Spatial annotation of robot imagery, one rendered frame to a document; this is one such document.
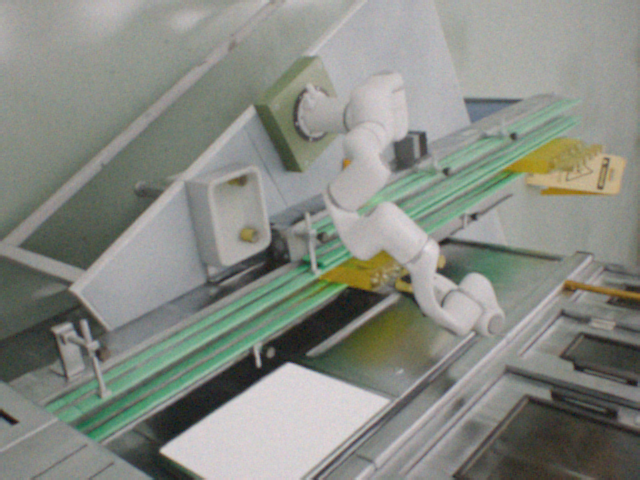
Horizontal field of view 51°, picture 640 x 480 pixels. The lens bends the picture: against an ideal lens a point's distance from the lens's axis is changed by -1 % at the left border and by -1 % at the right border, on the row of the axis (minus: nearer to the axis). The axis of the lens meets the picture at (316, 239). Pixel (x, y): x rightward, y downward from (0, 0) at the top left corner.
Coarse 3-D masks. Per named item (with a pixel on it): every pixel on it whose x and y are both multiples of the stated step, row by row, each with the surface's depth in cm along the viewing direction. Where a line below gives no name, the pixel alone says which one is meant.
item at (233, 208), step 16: (256, 176) 172; (208, 192) 161; (224, 192) 173; (240, 192) 178; (256, 192) 174; (224, 208) 174; (240, 208) 178; (256, 208) 176; (224, 224) 175; (240, 224) 179; (256, 224) 179; (224, 240) 176; (240, 240) 180; (224, 256) 167; (240, 256) 172
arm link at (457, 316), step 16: (432, 240) 142; (416, 256) 139; (432, 256) 140; (416, 272) 141; (432, 272) 140; (416, 288) 143; (432, 288) 140; (432, 304) 141; (448, 304) 145; (464, 304) 143; (448, 320) 141; (464, 320) 142
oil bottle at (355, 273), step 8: (344, 264) 182; (352, 264) 182; (360, 264) 181; (368, 264) 180; (376, 264) 180; (328, 272) 186; (336, 272) 184; (344, 272) 182; (352, 272) 179; (360, 272) 178; (368, 272) 176; (376, 272) 176; (384, 272) 177; (328, 280) 187; (336, 280) 185; (344, 280) 183; (352, 280) 181; (360, 280) 179; (368, 280) 177; (376, 280) 175; (368, 288) 178; (376, 288) 176
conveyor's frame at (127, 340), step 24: (552, 96) 296; (480, 120) 270; (504, 120) 265; (432, 144) 242; (456, 144) 238; (408, 168) 217; (288, 216) 187; (312, 216) 185; (264, 264) 182; (288, 264) 180; (216, 288) 171; (240, 288) 169; (168, 312) 161; (192, 312) 159; (120, 336) 152; (144, 336) 151; (168, 336) 153; (120, 360) 144; (24, 384) 137; (48, 384) 136; (72, 384) 136
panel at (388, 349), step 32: (352, 320) 184; (384, 320) 183; (416, 320) 181; (320, 352) 171; (352, 352) 169; (384, 352) 168; (416, 352) 166; (448, 352) 163; (256, 384) 160; (352, 384) 155; (384, 384) 153; (416, 384) 152; (384, 416) 144; (160, 448) 141; (352, 448) 137
